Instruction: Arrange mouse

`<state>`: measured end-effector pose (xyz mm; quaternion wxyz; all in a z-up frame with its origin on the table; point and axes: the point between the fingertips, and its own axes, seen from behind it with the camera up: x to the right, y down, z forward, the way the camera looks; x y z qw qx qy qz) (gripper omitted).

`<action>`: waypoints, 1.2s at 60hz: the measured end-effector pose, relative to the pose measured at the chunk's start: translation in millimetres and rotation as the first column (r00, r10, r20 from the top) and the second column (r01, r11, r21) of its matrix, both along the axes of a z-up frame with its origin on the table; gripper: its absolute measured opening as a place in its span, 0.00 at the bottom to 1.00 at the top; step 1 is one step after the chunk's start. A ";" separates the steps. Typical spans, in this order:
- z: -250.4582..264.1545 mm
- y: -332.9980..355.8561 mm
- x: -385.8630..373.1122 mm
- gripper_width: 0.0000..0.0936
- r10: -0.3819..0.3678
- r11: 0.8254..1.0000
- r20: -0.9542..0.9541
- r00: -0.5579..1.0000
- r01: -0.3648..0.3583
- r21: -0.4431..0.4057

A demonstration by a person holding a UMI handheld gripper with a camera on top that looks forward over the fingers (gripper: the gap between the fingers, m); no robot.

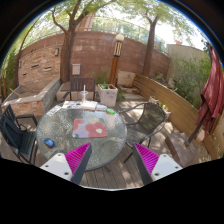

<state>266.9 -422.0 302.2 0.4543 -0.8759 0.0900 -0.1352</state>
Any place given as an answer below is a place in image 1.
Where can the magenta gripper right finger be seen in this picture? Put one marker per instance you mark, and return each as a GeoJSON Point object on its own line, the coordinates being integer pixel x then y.
{"type": "Point", "coordinates": [153, 166]}

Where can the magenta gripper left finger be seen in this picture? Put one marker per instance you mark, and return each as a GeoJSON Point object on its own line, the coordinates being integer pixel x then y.
{"type": "Point", "coordinates": [70, 166]}

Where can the blue computer mouse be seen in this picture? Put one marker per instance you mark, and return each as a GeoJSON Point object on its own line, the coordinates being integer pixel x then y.
{"type": "Point", "coordinates": [49, 142]}

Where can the floral mouse pad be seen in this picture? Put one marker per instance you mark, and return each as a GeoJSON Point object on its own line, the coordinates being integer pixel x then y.
{"type": "Point", "coordinates": [89, 128]}

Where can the stone umbrella base block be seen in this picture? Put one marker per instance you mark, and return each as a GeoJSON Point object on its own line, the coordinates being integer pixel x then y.
{"type": "Point", "coordinates": [181, 153]}

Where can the round glass patio table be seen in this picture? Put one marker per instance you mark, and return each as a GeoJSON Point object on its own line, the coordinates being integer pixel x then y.
{"type": "Point", "coordinates": [59, 126]}

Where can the black mesh chair right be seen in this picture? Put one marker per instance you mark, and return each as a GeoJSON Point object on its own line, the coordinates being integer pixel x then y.
{"type": "Point", "coordinates": [151, 121]}

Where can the black chair left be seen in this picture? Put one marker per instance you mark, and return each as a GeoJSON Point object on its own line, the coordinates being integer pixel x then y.
{"type": "Point", "coordinates": [21, 141]}

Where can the open book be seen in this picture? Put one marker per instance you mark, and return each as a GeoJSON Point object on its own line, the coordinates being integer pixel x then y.
{"type": "Point", "coordinates": [87, 105]}

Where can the small plant pot right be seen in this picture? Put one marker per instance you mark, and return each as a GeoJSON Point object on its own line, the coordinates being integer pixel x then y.
{"type": "Point", "coordinates": [153, 99]}

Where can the green small object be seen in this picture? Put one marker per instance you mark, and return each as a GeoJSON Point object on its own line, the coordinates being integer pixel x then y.
{"type": "Point", "coordinates": [110, 111]}

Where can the clear cup with straw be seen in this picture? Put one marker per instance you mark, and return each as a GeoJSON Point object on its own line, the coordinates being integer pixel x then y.
{"type": "Point", "coordinates": [84, 94]}

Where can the white square planter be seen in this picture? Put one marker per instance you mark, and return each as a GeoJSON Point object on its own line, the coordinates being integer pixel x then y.
{"type": "Point", "coordinates": [108, 94]}

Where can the red folded patio umbrella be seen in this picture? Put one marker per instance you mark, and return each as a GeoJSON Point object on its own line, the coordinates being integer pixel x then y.
{"type": "Point", "coordinates": [212, 97]}

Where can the left tree trunk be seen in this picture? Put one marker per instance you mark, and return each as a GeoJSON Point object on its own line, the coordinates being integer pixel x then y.
{"type": "Point", "coordinates": [68, 37]}

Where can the tree trunk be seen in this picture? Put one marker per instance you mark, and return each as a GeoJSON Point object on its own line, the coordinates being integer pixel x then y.
{"type": "Point", "coordinates": [150, 44]}
{"type": "Point", "coordinates": [68, 37]}

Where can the right tree trunk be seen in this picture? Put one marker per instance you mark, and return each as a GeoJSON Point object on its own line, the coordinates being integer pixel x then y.
{"type": "Point", "coordinates": [150, 44]}

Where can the white wall box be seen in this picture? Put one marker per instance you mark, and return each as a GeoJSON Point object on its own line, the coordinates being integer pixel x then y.
{"type": "Point", "coordinates": [76, 68]}

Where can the wooden lamp post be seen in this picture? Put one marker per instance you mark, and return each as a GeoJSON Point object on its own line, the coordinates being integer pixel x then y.
{"type": "Point", "coordinates": [116, 56]}

